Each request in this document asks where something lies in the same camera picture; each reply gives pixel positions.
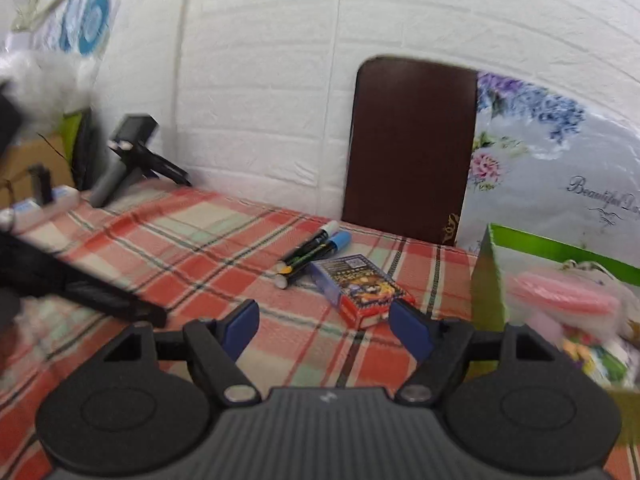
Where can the floral plastic bedding bag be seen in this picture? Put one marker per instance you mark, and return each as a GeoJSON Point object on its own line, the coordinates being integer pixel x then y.
{"type": "Point", "coordinates": [550, 160]}

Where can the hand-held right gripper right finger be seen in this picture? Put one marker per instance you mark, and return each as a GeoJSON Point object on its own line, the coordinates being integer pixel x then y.
{"type": "Point", "coordinates": [410, 327]}

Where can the white power strip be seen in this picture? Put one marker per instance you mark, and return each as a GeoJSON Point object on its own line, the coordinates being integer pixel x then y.
{"type": "Point", "coordinates": [50, 205]}

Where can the red plaid tablecloth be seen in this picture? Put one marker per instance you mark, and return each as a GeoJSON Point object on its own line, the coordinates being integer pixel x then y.
{"type": "Point", "coordinates": [200, 240]}

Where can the round blue wall decal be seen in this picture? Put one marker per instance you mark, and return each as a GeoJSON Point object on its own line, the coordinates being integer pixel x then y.
{"type": "Point", "coordinates": [95, 22]}

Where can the black grey handheld device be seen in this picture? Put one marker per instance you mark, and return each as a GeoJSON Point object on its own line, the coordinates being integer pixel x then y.
{"type": "Point", "coordinates": [132, 155]}

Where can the open brown cardboard box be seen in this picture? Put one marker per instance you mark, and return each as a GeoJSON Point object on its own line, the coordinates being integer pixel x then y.
{"type": "Point", "coordinates": [30, 157]}

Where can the blue vase wall decal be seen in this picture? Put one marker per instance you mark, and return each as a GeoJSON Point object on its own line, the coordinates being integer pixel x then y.
{"type": "Point", "coordinates": [70, 22]}

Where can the tree print fabric pouch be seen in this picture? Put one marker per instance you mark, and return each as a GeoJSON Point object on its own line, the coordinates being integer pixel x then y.
{"type": "Point", "coordinates": [600, 355]}

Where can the green cardboard box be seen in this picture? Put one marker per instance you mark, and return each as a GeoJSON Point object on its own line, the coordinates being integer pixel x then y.
{"type": "Point", "coordinates": [487, 290]}

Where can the clear plastic bag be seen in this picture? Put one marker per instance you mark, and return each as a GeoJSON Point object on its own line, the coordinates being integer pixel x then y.
{"type": "Point", "coordinates": [50, 85]}

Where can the green black chair back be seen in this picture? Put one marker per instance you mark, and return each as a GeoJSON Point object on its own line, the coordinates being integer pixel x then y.
{"type": "Point", "coordinates": [80, 150]}

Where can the black marker white cap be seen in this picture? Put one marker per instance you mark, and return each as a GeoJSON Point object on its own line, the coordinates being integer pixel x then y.
{"type": "Point", "coordinates": [312, 245]}

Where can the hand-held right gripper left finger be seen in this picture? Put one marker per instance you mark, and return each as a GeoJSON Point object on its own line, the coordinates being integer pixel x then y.
{"type": "Point", "coordinates": [242, 325]}

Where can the black power adapter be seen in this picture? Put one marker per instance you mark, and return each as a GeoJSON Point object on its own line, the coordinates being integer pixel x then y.
{"type": "Point", "coordinates": [40, 185]}

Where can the pink plastic packet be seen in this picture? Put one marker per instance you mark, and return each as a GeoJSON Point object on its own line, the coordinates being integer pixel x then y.
{"type": "Point", "coordinates": [560, 295]}

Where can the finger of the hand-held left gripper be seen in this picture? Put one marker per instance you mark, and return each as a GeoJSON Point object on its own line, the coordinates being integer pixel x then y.
{"type": "Point", "coordinates": [75, 285]}

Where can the black marker blue cap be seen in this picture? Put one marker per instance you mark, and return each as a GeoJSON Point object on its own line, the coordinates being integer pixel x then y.
{"type": "Point", "coordinates": [320, 257]}

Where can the blue red card box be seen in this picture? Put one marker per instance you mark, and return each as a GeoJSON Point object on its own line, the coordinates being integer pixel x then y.
{"type": "Point", "coordinates": [360, 290]}

